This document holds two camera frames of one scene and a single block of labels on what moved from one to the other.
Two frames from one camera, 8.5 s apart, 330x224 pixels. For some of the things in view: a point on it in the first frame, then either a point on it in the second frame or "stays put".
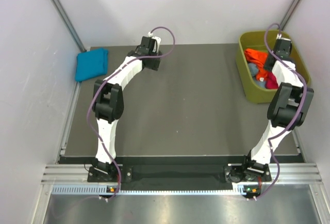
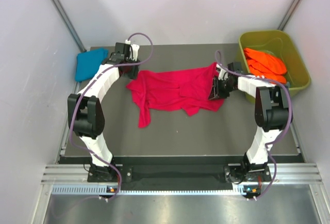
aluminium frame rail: (78, 174) stays put
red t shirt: (270, 82) → (191, 88)
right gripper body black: (270, 54) → (225, 88)
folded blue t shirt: (92, 63) stays put
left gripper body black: (153, 63) → (131, 71)
